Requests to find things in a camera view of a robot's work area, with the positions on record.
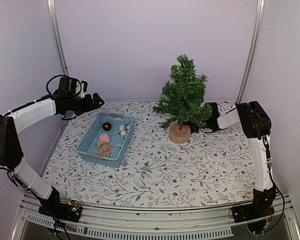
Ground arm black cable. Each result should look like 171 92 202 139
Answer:
264 134 286 233
45 74 69 96

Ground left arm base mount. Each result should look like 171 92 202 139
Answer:
38 200 82 223

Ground front aluminium rail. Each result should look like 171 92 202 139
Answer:
10 193 300 240

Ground beige burlap bow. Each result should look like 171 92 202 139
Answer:
96 141 114 158

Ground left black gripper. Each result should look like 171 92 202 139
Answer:
68 92 105 116

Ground right aluminium frame post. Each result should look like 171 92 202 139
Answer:
235 0 265 104

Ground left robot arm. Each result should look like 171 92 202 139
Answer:
0 91 105 217

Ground white cotton boll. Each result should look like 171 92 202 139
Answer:
119 124 130 137

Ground left aluminium frame post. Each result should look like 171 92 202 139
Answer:
46 0 69 76

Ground small green christmas tree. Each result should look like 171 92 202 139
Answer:
153 54 211 130

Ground dark red bauble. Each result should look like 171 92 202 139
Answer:
102 122 112 132

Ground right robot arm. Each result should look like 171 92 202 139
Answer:
205 101 277 218

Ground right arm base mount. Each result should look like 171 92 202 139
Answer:
228 204 275 236

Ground wooden tree base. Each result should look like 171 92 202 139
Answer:
169 123 191 144

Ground aluminium frame post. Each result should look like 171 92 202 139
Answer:
235 0 265 104
46 0 69 76

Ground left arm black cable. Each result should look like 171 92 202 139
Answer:
45 74 69 96

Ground pink pompom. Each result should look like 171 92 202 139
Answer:
99 133 111 144

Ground floral table mat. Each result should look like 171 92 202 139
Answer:
42 102 255 208

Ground light blue plastic basket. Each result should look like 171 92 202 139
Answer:
76 112 135 168

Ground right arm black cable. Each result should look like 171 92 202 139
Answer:
264 134 286 233

